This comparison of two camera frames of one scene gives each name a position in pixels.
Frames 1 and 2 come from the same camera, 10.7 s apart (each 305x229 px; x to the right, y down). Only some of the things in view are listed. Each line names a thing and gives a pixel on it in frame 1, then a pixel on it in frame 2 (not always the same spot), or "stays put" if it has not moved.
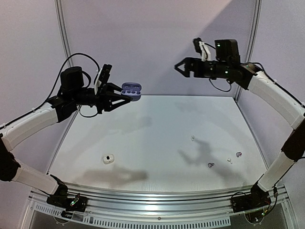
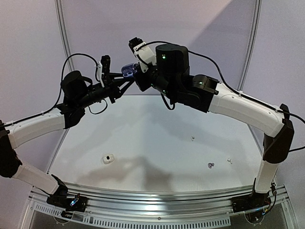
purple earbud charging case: (133, 89) → (127, 70)
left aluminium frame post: (66, 38) stays put
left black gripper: (103, 98) → (112, 86)
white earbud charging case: (108, 159) stays put
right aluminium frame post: (252, 36) stays put
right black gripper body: (191, 67) → (139, 79)
